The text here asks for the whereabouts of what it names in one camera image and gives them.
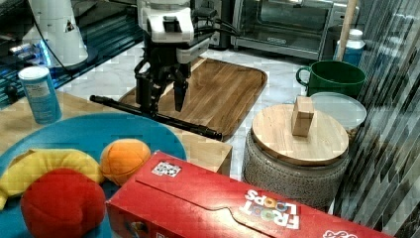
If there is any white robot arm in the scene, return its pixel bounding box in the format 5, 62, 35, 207
135, 0, 209, 116

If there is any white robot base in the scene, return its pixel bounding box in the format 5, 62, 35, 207
23, 0, 88, 67

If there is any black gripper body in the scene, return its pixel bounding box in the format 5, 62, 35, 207
135, 42, 190, 88

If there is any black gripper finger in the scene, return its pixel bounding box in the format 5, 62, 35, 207
173, 71, 188, 111
136, 73, 166, 117

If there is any wooden cutting board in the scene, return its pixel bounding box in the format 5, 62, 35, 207
118, 57, 268, 143

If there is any grey ceramic jar wooden lid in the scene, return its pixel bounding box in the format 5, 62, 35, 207
242, 96, 349, 209

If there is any green mug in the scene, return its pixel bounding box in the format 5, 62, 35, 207
295, 60, 367, 98

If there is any blue shaker can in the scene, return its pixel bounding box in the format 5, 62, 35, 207
18, 65, 61, 124

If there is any wooden rolling pin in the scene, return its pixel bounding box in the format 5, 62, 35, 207
336, 0, 358, 61

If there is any red Froot Loops cereal box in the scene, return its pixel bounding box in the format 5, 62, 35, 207
107, 152, 392, 238

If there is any silver toaster oven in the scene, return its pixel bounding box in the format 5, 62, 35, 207
231, 0, 348, 60

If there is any teal plate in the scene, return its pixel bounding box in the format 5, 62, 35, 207
0, 113, 186, 238

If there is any orange plush fruit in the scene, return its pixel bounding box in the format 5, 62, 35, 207
100, 139, 152, 185

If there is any red plush apple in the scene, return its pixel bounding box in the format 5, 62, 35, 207
21, 169, 105, 238

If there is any blue white bottle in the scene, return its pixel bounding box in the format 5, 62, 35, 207
342, 29, 366, 66

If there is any yellow plush banana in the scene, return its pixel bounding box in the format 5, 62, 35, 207
0, 149, 105, 209

